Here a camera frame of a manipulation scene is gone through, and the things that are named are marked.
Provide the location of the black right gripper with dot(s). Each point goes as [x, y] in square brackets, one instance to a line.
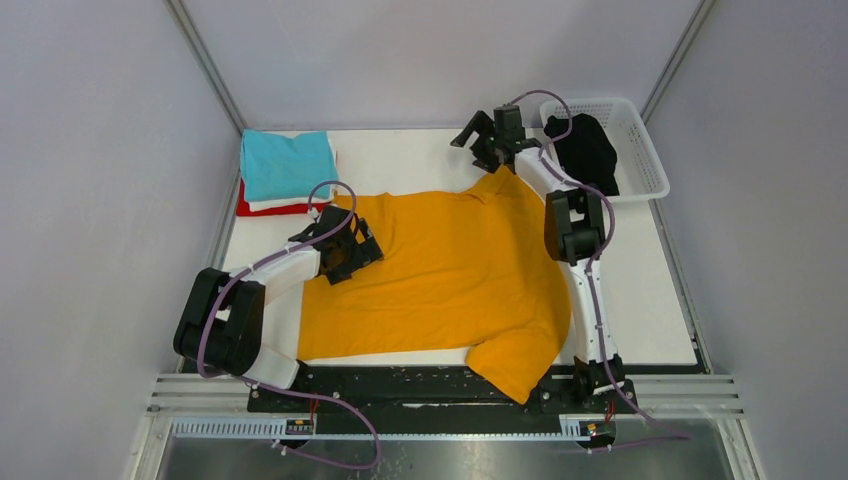
[484, 124]

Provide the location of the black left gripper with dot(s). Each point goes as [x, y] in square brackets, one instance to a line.
[363, 254]

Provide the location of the orange t-shirt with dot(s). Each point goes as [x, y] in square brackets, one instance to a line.
[466, 269]

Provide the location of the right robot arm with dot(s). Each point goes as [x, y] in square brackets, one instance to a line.
[578, 223]

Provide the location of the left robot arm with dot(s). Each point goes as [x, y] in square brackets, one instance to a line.
[221, 326]

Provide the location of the black t-shirt in basket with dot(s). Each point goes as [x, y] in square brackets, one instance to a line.
[586, 154]

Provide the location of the white folded t-shirt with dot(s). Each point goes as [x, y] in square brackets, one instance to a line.
[273, 181]

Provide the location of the teal folded t-shirt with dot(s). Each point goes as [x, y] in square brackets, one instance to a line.
[264, 143]

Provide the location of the red folded t-shirt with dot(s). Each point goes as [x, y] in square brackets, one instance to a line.
[291, 206]

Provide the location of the white plastic laundry basket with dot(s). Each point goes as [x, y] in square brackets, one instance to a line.
[639, 171]

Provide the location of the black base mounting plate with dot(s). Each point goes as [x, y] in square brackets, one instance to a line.
[432, 400]

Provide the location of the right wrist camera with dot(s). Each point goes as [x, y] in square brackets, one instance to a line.
[508, 120]

